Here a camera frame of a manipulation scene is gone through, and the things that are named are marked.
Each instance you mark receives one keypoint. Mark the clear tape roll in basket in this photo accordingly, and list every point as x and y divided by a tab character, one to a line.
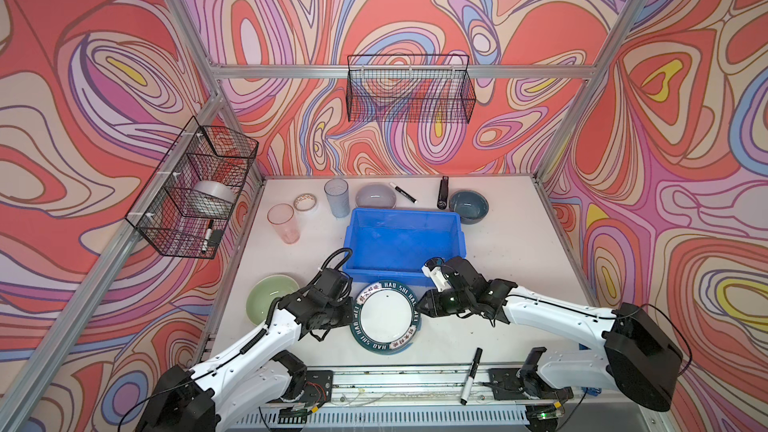
211	199

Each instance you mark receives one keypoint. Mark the black marker near bowls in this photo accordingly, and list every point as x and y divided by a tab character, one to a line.
403	193

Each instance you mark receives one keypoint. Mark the black marker on front rail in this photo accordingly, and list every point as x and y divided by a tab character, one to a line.
471	376

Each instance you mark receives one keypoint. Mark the black wire basket on left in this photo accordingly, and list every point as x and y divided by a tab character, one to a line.
161	214

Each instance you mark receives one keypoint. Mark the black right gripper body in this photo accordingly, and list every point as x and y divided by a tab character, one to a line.
448	301

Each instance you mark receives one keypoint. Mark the black flashlight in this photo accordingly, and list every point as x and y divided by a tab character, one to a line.
443	193

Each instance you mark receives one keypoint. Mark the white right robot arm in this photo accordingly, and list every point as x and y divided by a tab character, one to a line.
621	349

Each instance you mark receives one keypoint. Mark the pink translucent plastic cup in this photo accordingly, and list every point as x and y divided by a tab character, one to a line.
283	220

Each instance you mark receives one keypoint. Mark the dark teal bowl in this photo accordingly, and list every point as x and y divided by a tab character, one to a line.
471	206

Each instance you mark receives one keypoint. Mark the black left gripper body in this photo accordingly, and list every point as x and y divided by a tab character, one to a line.
338	314

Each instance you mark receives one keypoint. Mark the light green bowl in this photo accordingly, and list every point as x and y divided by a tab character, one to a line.
264	293

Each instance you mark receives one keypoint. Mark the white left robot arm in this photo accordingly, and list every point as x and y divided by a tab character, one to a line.
255	370

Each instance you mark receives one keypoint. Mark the marker in left basket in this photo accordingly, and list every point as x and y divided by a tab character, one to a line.
207	236

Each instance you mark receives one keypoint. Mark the black wire basket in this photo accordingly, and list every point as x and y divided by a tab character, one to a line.
409	88
161	214

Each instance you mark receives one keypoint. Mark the blue frosted plastic cup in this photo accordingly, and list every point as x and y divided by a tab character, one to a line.
337	194

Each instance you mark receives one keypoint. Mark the roll of double-sided tape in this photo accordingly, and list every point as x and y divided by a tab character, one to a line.
305	203

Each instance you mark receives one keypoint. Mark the blue plastic bin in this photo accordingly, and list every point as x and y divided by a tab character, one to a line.
392	244

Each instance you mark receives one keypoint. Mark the green rimmed lettered plate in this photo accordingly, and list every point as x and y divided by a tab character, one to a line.
385	319

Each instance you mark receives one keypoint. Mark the black wire basket on back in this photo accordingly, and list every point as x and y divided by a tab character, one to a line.
409	88

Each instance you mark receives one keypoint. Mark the grey ceramic bowl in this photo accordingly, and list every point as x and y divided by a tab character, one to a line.
376	195

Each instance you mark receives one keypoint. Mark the aluminium front rail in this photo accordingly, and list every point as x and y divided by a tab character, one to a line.
416	385

